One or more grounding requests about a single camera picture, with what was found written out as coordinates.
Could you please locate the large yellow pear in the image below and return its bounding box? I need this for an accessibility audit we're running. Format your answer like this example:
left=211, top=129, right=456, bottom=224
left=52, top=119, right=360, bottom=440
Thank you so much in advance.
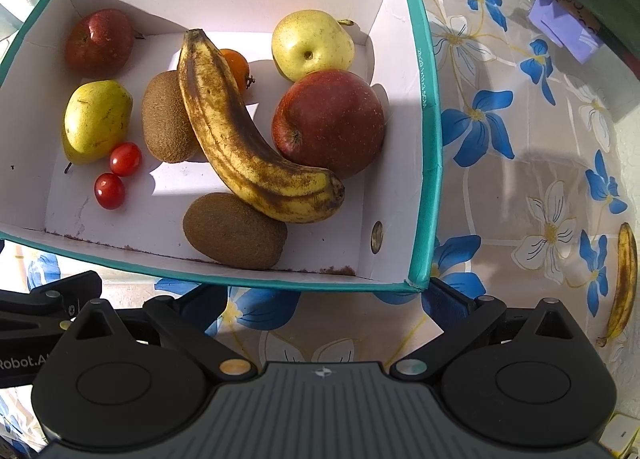
left=271, top=9, right=356, bottom=84

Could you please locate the yellow printed carton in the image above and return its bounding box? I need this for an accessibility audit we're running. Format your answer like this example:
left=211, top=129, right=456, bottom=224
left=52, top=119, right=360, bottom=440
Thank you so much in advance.
left=602, top=413, right=640, bottom=456

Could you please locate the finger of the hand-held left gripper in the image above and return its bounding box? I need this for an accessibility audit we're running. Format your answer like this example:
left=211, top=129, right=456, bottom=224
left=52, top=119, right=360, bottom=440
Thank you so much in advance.
left=0, top=271, right=102, bottom=327

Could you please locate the brown spotted banana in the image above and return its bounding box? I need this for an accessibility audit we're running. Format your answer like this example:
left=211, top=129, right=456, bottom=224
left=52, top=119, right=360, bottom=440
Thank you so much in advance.
left=177, top=29, right=346, bottom=224

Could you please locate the blue floral tablecloth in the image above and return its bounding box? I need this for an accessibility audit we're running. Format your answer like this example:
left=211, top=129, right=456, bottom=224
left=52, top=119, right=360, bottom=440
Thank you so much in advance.
left=0, top=0, right=640, bottom=455

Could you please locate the small dark red apple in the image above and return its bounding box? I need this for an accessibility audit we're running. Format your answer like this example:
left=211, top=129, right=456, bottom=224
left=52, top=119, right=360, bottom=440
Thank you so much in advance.
left=65, top=9, right=135, bottom=78

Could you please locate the small orange tangerine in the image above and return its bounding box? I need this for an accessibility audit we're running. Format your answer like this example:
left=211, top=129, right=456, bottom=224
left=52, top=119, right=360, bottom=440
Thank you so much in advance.
left=219, top=49, right=253, bottom=91

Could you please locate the brown kiwi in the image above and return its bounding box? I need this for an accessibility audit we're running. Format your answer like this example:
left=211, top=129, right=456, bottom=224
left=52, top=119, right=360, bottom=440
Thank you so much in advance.
left=182, top=192, right=288, bottom=271
left=141, top=70, right=201, bottom=164

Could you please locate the yellow streaked banana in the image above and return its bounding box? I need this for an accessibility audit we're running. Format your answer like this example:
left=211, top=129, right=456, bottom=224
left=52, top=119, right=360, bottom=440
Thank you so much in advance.
left=596, top=221, right=639, bottom=347

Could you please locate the purple folded paper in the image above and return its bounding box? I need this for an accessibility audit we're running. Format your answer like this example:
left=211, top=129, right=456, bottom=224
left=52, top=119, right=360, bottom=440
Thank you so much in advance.
left=530, top=0, right=604, bottom=64

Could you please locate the large red apple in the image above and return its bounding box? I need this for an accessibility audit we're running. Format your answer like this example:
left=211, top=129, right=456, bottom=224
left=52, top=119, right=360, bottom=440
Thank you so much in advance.
left=271, top=69, right=387, bottom=178

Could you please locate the red cherry tomato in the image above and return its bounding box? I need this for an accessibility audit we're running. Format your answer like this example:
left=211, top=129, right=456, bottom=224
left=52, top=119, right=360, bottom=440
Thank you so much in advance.
left=109, top=142, right=143, bottom=176
left=94, top=173, right=126, bottom=210

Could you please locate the teal cardboard box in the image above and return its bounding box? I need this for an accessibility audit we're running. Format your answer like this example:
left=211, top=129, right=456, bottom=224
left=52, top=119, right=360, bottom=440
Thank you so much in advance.
left=0, top=0, right=445, bottom=296

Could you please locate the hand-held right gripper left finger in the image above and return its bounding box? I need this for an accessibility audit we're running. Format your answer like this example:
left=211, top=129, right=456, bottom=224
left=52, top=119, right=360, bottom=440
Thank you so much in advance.
left=60, top=283, right=257, bottom=383

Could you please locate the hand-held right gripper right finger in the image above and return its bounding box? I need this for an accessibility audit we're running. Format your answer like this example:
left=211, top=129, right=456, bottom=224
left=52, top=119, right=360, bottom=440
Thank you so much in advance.
left=390, top=278, right=583, bottom=383

